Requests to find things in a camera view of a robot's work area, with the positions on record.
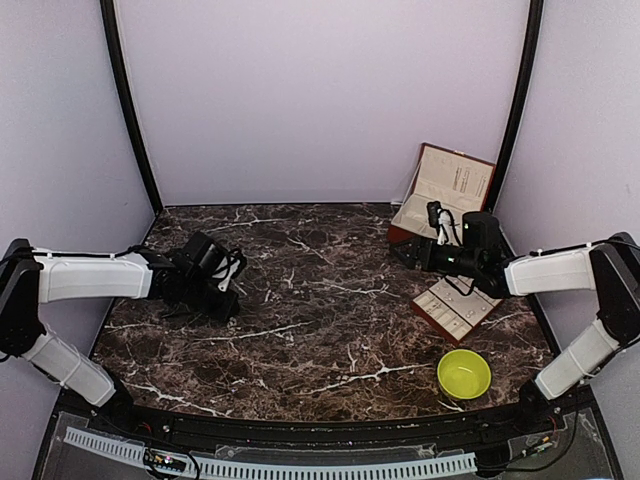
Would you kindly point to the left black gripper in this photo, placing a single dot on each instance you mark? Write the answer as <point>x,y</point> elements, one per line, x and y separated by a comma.
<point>224,310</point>

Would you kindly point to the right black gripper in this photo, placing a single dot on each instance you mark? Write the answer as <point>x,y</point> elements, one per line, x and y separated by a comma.
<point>418,244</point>

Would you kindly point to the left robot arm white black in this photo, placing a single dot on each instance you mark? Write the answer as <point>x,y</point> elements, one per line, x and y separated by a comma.
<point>197,276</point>

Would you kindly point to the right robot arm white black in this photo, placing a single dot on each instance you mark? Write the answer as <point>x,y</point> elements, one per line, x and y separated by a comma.
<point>605,269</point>

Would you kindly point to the red jewelry tray insert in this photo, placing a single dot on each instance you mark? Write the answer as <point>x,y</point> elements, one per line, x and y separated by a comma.
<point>454,308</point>

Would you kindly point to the red jewelry box open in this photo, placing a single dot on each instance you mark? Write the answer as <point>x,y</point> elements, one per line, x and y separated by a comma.
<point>459,182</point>

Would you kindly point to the lime green bowl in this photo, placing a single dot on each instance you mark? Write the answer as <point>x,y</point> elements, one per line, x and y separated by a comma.
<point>463,374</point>

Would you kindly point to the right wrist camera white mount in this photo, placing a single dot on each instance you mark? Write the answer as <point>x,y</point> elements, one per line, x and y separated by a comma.
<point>443,222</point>

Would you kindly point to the right black frame post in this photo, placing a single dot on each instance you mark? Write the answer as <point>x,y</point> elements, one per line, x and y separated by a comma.
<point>521,89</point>

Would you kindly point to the black frame post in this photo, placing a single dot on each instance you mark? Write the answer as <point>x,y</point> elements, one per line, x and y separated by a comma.
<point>126,101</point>
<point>521,89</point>

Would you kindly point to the white slotted cable duct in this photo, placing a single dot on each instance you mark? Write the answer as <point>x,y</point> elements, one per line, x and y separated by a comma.
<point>255,463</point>

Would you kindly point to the left black frame post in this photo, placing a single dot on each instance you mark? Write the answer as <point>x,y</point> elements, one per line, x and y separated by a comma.
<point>126,101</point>

